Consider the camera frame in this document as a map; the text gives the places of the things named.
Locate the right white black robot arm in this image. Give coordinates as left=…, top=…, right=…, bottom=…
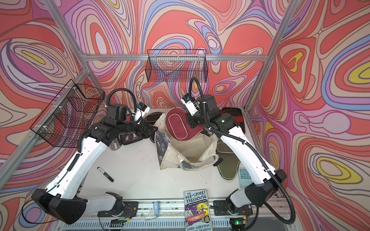
left=182, top=77, right=296, bottom=225

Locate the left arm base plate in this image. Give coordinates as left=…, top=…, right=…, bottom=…
left=97, top=201, right=139, bottom=218

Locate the green paddle case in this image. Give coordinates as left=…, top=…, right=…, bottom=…
left=213, top=139, right=240, bottom=181

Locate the black wire basket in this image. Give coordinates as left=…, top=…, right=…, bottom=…
left=145, top=49, right=208, bottom=82
left=30, top=80, right=105, bottom=148

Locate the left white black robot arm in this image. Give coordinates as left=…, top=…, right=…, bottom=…
left=31, top=88, right=157, bottom=224

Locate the green circuit board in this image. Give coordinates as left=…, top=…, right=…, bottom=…
left=109, top=219, right=127, bottom=228

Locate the cream canvas tote bag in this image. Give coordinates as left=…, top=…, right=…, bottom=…
left=154, top=113, right=219, bottom=171

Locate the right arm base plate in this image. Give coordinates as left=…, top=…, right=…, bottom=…
left=211, top=200, right=253, bottom=217

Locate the black paddle case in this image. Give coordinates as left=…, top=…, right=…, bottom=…
left=145, top=112, right=163, bottom=143

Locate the black marker pen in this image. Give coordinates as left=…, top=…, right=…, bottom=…
left=97, top=167, right=114, bottom=182

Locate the red black ping pong case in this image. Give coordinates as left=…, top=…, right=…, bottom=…
left=221, top=107, right=245, bottom=133

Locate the maroon paddle case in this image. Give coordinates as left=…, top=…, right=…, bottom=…
left=165, top=107, right=203, bottom=141

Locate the left black wire basket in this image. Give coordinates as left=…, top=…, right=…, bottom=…
left=30, top=80, right=105, bottom=148

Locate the clear packaged red paddle set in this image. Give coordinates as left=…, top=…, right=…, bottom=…
left=119, top=133, right=144, bottom=145

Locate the cup of pens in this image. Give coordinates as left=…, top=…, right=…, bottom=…
left=109, top=138, right=122, bottom=151

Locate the teal calculator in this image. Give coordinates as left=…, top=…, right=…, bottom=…
left=239, top=167, right=253, bottom=188

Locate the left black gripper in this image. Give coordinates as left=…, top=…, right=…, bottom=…
left=117, top=116, right=159, bottom=139

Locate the small light blue device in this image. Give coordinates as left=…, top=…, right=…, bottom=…
left=153, top=201, right=160, bottom=217

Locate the treehouse paperback book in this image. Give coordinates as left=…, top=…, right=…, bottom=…
left=184, top=189, right=213, bottom=231

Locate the back black wire basket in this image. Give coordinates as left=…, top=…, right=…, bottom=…
left=145, top=49, right=208, bottom=82

